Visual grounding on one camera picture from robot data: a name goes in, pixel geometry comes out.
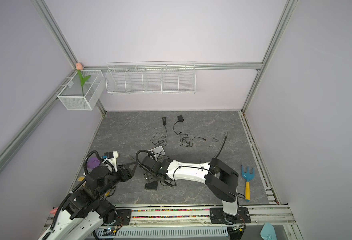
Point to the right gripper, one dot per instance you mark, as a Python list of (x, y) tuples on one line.
[(163, 163)]

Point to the light blue toy scoop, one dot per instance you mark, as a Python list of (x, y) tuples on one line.
[(268, 232)]

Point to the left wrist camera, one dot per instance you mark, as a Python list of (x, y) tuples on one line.
[(110, 160)]

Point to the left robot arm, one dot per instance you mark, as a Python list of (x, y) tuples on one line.
[(86, 208)]

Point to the black network switch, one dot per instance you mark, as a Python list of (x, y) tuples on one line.
[(152, 186)]

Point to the white wire wall basket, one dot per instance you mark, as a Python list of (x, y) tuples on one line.
[(151, 77)]

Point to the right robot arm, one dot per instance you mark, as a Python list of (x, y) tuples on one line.
[(221, 179)]

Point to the pink watering can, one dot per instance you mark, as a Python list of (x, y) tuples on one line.
[(54, 211)]

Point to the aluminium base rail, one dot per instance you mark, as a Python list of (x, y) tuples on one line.
[(194, 222)]

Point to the purple pink toy shovel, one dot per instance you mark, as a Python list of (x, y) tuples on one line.
[(93, 162)]

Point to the black power adapter left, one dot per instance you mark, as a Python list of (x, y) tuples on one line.
[(164, 120)]

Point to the blue yellow toy rake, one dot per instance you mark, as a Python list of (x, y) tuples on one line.
[(248, 174)]

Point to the white mesh box basket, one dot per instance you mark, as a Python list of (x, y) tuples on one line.
[(71, 94)]

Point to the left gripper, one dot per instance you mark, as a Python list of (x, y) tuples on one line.
[(125, 177)]

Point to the artificial tulip flower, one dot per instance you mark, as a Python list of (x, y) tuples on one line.
[(83, 79)]

